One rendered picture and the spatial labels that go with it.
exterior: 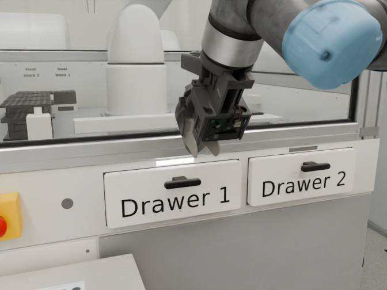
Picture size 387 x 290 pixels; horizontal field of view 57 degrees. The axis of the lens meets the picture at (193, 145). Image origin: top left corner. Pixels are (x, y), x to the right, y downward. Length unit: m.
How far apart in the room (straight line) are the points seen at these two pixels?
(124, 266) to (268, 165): 0.37
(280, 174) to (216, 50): 0.46
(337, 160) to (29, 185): 0.68
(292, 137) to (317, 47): 0.55
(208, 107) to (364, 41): 0.22
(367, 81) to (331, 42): 0.66
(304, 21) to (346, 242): 0.81
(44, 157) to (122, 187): 0.15
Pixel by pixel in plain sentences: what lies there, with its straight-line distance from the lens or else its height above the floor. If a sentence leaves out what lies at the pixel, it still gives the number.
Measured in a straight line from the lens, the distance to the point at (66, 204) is 0.72.
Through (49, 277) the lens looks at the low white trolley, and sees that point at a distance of 0.73.
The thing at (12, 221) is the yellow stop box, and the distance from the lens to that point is 0.69.
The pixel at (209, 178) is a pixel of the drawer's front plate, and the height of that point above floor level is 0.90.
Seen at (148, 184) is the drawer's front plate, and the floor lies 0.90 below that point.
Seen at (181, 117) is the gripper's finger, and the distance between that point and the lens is 0.55.
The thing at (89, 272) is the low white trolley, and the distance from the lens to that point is 0.72.
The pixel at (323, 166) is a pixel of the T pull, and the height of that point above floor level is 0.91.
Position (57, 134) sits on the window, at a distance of 0.70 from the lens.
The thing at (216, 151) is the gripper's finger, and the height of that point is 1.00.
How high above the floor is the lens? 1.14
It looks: 13 degrees down
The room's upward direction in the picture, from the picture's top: straight up
